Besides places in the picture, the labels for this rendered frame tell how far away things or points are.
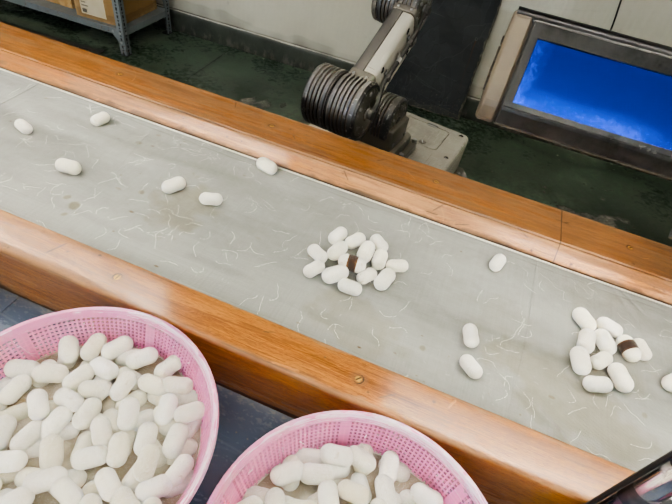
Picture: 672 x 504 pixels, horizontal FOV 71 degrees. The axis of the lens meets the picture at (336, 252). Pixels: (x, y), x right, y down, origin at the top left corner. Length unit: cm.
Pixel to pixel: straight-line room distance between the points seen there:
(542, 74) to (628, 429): 42
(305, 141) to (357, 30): 196
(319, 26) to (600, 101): 249
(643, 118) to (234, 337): 42
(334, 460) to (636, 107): 39
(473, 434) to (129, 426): 34
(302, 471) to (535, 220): 52
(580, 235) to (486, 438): 41
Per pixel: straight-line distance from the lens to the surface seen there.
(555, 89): 39
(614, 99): 39
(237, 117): 88
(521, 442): 55
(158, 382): 54
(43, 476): 52
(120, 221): 71
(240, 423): 58
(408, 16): 112
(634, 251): 86
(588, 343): 67
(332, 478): 50
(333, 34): 280
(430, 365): 58
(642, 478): 47
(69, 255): 64
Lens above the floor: 121
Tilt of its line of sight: 45 degrees down
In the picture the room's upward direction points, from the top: 12 degrees clockwise
